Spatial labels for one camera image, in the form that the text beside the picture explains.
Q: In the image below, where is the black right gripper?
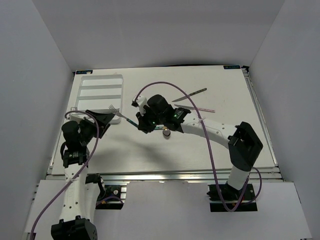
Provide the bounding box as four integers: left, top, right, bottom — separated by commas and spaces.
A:
136, 106, 165, 134

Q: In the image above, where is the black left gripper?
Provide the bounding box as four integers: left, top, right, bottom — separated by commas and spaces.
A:
80, 109, 115, 146

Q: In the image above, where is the pink handled spoon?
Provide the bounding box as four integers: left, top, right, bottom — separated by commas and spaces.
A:
162, 128, 171, 139

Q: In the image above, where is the green handled fork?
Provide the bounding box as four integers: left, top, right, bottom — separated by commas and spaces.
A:
109, 105, 138, 128

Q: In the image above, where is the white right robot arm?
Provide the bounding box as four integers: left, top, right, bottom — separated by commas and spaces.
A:
132, 94, 263, 200

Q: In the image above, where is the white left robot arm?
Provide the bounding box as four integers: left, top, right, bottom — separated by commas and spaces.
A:
50, 110, 115, 240

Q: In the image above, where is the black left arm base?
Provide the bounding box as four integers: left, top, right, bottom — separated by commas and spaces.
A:
95, 182, 127, 210

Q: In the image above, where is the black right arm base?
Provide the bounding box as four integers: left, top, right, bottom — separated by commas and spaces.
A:
206, 183, 258, 213

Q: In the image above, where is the white cutlery tray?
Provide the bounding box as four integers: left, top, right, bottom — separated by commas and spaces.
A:
67, 74, 124, 114

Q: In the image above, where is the green handled spoon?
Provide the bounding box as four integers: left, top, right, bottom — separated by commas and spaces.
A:
154, 125, 168, 131

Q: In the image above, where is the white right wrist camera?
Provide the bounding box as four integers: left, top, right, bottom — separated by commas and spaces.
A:
131, 95, 148, 118

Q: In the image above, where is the aluminium table frame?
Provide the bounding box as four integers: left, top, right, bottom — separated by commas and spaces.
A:
23, 65, 285, 240

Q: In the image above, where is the pink handled knife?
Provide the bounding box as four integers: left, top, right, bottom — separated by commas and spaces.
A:
174, 104, 216, 113

